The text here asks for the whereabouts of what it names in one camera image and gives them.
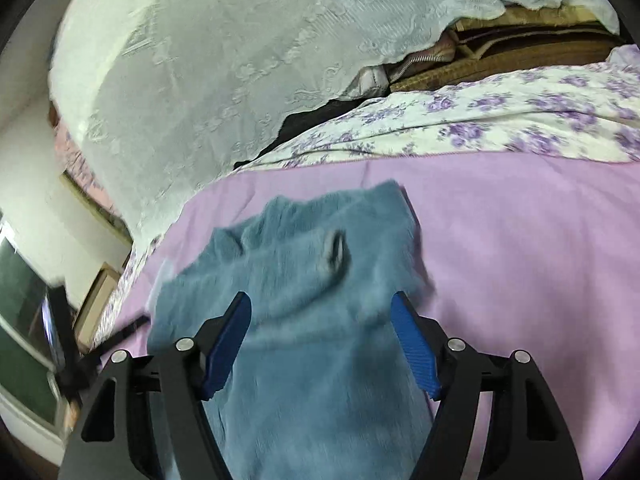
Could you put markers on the blue fleece garment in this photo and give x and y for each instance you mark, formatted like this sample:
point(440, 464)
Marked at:
point(320, 388)

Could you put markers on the purple floral bedsheet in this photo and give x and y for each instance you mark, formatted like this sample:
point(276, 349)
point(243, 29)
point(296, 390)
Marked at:
point(577, 112)

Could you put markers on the brown folded blanket stack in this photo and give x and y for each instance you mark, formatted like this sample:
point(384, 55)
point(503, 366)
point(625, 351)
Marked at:
point(472, 49)

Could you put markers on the aluminium sliding window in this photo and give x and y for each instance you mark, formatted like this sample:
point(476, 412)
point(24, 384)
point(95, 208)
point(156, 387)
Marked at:
point(26, 361)

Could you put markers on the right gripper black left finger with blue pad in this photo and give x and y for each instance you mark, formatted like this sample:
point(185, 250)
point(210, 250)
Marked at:
point(114, 436)

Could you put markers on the pink floral cloth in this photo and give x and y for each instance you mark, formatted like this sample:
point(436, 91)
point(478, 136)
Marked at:
point(75, 166)

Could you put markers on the white lace cover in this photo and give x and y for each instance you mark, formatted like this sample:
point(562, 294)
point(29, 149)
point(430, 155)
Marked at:
point(164, 96)

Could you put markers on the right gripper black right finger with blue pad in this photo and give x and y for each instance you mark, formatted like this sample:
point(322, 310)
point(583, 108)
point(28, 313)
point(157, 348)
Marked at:
point(507, 396)

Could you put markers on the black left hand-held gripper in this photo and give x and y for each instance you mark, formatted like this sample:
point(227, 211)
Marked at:
point(74, 371)

